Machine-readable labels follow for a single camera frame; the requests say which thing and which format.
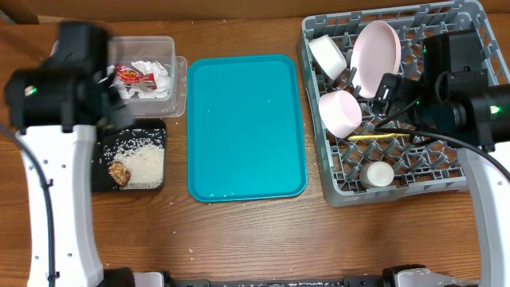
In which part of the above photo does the clear plastic bin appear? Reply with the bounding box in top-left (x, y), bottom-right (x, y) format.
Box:
top-left (108, 36), bottom-right (187, 118)

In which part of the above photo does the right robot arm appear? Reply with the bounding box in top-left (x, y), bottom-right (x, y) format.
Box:
top-left (372, 29), bottom-right (509, 286)

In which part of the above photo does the brown food scrap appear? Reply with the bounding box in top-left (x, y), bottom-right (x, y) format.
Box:
top-left (108, 161), bottom-right (131, 188)

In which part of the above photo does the yellow plastic spoon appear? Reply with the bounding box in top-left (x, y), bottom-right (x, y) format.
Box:
top-left (346, 133), bottom-right (409, 141)

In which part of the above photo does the small white bowl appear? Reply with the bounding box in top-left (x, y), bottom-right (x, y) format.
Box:
top-left (309, 35), bottom-right (347, 80)

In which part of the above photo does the black plastic tray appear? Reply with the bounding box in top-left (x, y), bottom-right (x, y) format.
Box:
top-left (92, 119), bottom-right (167, 192)

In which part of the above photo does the white plastic cup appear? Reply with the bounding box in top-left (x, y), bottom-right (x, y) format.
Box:
top-left (359, 161), bottom-right (394, 188)

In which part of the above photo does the teal plastic tray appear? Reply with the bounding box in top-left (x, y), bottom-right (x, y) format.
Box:
top-left (186, 54), bottom-right (308, 203)

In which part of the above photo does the white napkin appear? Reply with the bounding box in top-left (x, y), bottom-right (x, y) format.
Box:
top-left (107, 61), bottom-right (171, 100)

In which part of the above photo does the large white plate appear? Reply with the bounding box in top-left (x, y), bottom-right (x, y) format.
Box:
top-left (351, 20), bottom-right (401, 99)

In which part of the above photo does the grey dishwasher rack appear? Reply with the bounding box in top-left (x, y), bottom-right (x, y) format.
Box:
top-left (298, 1), bottom-right (509, 206)

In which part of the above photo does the white rice pile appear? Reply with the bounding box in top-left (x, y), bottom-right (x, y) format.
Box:
top-left (99, 128), bottom-right (166, 190)

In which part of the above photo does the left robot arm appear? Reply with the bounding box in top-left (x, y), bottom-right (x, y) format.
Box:
top-left (2, 22), bottom-right (134, 286)

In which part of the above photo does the red foil snack wrapper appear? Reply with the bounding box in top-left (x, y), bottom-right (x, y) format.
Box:
top-left (115, 65), bottom-right (157, 90)

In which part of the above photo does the white bowl with food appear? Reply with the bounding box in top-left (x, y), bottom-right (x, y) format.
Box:
top-left (319, 90), bottom-right (362, 138)

